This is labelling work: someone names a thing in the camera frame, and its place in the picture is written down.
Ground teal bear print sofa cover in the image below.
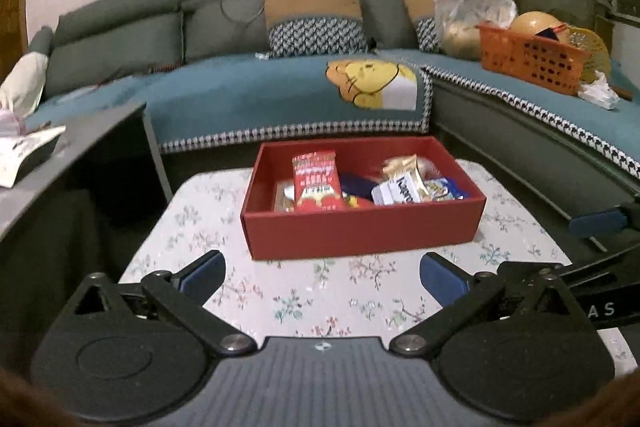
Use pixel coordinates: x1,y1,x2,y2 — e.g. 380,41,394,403
25,52,433,152

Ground purple foil snack packet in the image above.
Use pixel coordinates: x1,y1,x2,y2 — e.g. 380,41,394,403
339,172,381,200

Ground clear plastic bag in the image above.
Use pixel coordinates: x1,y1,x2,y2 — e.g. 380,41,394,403
432,0,518,60

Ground white crumpled tissue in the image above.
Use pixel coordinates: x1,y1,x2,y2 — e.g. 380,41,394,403
578,72,621,110

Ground yellow round mesh fan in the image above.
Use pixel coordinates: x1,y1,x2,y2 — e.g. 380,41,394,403
565,27,612,82

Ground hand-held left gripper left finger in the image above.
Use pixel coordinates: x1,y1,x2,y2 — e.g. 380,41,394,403
62,249,258,356

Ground white printed paper sheet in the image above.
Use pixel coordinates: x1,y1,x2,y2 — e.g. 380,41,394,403
0,125,67,188

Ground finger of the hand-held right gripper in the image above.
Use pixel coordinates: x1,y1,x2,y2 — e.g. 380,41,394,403
500,247,640,290
569,202,640,253

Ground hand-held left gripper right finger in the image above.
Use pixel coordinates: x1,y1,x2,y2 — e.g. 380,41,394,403
390,251,583,358

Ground floral patterned small table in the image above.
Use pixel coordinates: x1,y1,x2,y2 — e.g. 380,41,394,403
117,159,640,378

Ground orange plastic basket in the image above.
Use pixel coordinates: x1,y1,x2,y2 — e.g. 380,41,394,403
477,23,591,96

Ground cream cloth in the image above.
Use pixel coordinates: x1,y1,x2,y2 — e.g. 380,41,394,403
0,52,50,115

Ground teal plain sofa cover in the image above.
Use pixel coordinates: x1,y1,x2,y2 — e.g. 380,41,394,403
422,52,640,180

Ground yellow round object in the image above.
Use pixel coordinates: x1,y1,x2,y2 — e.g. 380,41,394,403
511,11,568,38

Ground white crumpled plastic bag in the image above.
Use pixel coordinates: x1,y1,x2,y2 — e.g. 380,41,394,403
0,104,26,138

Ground red cardboard box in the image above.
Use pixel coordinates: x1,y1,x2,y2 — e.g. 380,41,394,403
241,136,487,262

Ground red green snack packet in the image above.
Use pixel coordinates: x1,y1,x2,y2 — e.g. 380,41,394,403
291,150,347,212

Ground gold snack packet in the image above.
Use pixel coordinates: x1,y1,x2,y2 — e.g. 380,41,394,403
382,154,418,182

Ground blue sausage packet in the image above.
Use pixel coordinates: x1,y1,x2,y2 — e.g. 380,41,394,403
425,177,471,202

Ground large tan houndstooth cushion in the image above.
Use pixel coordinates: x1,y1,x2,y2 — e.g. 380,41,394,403
264,0,368,58

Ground small tan houndstooth cushion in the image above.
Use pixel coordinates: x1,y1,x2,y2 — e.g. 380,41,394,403
402,0,443,54

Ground white wafer box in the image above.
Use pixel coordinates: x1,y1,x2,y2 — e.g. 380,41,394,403
371,171,426,206

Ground green sofa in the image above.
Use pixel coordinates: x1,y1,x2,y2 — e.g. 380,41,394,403
27,0,640,218

